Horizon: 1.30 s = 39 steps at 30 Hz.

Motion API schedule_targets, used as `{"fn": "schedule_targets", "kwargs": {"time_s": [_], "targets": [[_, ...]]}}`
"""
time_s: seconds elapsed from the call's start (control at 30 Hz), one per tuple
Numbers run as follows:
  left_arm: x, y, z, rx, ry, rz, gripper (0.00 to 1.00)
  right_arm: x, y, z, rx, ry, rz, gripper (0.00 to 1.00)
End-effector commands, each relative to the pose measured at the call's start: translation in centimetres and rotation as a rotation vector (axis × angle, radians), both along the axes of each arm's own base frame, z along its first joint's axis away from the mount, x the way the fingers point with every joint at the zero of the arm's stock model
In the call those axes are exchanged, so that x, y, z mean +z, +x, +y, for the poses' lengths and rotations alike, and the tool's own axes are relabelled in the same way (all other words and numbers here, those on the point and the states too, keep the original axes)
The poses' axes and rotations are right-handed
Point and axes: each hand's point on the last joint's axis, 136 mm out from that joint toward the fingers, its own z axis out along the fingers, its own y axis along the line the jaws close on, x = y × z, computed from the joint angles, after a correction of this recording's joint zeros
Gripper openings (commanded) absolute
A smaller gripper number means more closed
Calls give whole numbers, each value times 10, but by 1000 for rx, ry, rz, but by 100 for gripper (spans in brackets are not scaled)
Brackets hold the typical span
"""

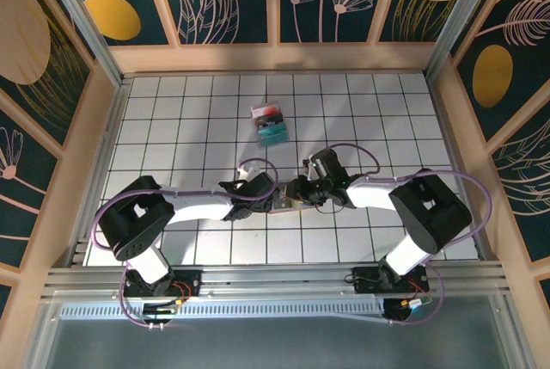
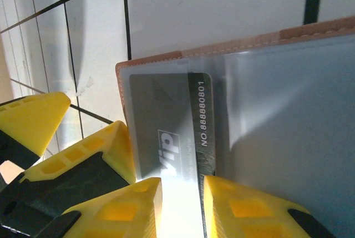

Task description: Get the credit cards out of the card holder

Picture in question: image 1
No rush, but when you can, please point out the tan leather card holder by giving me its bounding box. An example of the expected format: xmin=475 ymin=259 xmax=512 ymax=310
xmin=268 ymin=194 xmax=317 ymax=216

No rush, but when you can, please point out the clear acrylic card box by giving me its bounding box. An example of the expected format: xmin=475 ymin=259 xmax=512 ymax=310
xmin=249 ymin=101 xmax=290 ymax=150

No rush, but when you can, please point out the teal card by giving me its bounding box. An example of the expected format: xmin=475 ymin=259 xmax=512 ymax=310
xmin=256 ymin=123 xmax=288 ymax=146

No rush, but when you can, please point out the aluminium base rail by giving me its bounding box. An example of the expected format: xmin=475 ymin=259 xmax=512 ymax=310
xmin=42 ymin=266 xmax=510 ymax=302

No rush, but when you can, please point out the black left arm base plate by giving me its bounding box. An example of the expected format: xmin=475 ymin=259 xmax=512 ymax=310
xmin=123 ymin=269 xmax=203 ymax=301

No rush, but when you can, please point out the slotted grey cable duct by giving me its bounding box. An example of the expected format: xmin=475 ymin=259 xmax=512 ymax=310
xmin=58 ymin=302 xmax=390 ymax=323

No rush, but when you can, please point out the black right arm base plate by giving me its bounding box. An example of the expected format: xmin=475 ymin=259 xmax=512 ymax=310
xmin=351 ymin=266 xmax=431 ymax=297

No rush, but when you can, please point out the aluminium side rail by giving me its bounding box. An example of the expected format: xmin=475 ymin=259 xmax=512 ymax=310
xmin=425 ymin=74 xmax=498 ymax=262
xmin=64 ymin=76 xmax=132 ymax=268

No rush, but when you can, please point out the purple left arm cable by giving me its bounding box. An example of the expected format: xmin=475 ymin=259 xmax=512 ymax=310
xmin=93 ymin=157 xmax=279 ymax=330

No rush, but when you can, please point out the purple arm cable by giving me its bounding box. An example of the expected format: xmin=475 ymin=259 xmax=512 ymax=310
xmin=93 ymin=157 xmax=279 ymax=330
xmin=324 ymin=143 xmax=493 ymax=328

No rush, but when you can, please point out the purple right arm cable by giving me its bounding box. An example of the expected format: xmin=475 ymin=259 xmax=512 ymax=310
xmin=324 ymin=143 xmax=493 ymax=328

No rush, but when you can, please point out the aluminium corner post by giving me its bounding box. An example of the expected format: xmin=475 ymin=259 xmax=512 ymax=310
xmin=423 ymin=0 xmax=506 ymax=80
xmin=40 ymin=0 xmax=128 ymax=86

